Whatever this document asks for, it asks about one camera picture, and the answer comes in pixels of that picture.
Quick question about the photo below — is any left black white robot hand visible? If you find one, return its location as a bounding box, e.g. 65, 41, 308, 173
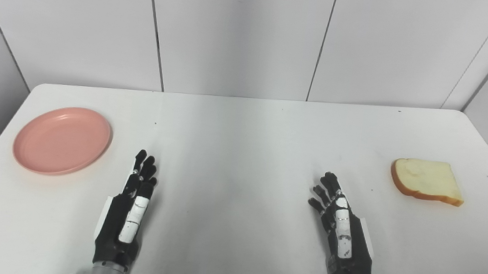
91, 146, 161, 274

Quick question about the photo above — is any pink round plate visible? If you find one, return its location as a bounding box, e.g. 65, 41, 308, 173
10, 102, 115, 181

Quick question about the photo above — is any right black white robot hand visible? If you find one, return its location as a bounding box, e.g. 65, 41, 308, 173
301, 170, 382, 274

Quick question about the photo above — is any slice of white bread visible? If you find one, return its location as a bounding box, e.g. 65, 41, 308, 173
388, 157, 468, 208

